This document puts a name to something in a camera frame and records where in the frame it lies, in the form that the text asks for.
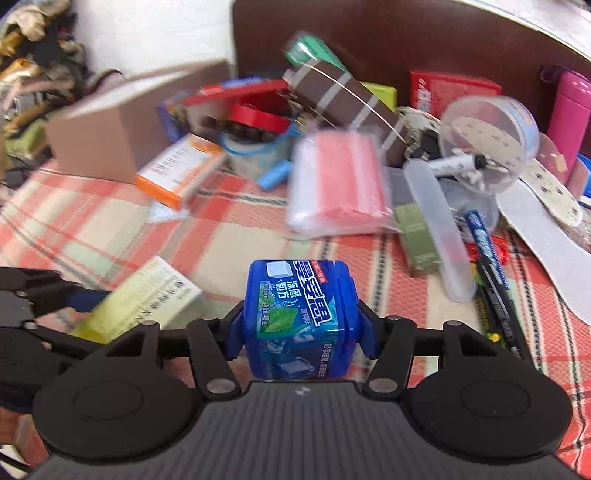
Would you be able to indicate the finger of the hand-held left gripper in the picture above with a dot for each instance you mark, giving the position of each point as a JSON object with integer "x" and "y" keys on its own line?
{"x": 64, "y": 342}
{"x": 87, "y": 298}

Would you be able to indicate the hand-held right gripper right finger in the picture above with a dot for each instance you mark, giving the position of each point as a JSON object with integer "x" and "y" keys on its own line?
{"x": 365, "y": 332}

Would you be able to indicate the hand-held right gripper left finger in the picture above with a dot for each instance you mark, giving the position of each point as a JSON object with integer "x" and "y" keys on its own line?
{"x": 234, "y": 332}

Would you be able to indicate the yellow-green paper box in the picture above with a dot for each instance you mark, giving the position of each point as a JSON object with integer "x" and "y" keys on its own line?
{"x": 143, "y": 295}

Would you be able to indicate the blue plastic gum jar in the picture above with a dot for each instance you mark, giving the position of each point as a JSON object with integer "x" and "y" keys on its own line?
{"x": 298, "y": 318}

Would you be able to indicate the light brown cardboard box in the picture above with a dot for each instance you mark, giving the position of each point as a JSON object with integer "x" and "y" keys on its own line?
{"x": 120, "y": 120}

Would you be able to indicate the clear round plastic container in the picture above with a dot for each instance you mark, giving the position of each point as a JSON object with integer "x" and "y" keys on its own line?
{"x": 498, "y": 134}

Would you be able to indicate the checked blanket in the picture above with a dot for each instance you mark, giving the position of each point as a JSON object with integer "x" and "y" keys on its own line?
{"x": 92, "y": 230}

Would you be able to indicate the olive green box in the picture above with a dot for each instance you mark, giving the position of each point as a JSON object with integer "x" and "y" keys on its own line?
{"x": 418, "y": 240}

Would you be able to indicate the yellow-capped black marker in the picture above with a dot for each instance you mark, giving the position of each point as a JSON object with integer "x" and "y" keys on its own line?
{"x": 487, "y": 318}

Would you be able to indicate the frosted long case lid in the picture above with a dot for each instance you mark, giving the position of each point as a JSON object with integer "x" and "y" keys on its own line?
{"x": 443, "y": 230}

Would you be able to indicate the blue and grey marker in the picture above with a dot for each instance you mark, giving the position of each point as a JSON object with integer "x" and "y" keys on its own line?
{"x": 482, "y": 240}

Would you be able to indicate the pink zip bag pack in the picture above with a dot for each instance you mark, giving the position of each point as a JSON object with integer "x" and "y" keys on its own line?
{"x": 339, "y": 180}

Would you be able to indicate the orange and white medicine box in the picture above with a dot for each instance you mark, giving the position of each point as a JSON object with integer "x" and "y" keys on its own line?
{"x": 178, "y": 168}

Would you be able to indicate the blue-capped marker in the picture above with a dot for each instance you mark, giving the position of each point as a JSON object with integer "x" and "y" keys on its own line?
{"x": 274, "y": 176}

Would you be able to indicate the clear long plastic case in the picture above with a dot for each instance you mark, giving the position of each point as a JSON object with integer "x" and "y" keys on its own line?
{"x": 480, "y": 203}

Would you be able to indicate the white marker with black cap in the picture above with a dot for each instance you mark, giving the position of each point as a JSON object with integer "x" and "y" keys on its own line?
{"x": 455, "y": 165}

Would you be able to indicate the black key fob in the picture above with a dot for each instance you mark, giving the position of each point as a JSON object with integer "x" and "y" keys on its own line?
{"x": 422, "y": 145}

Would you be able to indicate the grey insole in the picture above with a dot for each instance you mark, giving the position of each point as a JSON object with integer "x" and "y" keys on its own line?
{"x": 540, "y": 240}

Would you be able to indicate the red tape dispenser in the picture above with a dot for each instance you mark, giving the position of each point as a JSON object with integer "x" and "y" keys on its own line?
{"x": 256, "y": 117}

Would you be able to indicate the brown checked pencil case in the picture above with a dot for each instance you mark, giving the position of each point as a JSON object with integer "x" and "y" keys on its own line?
{"x": 346, "y": 101}

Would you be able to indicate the printed insole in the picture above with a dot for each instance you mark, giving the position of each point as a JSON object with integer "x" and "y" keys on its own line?
{"x": 551, "y": 189}

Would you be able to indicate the blue and red box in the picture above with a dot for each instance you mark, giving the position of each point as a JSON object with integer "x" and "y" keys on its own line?
{"x": 207, "y": 94}

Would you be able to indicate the small lime green box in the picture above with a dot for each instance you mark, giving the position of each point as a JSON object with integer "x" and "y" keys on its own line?
{"x": 382, "y": 94}

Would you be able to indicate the blue tissue pack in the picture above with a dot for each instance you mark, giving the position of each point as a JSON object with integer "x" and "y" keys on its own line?
{"x": 585, "y": 180}

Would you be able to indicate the green can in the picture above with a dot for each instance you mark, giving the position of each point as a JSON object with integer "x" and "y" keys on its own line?
{"x": 309, "y": 48}

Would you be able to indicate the pink bottle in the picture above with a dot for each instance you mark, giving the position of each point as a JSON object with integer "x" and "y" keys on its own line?
{"x": 570, "y": 120}

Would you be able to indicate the brown headboard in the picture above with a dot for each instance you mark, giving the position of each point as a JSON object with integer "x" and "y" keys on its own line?
{"x": 415, "y": 32}

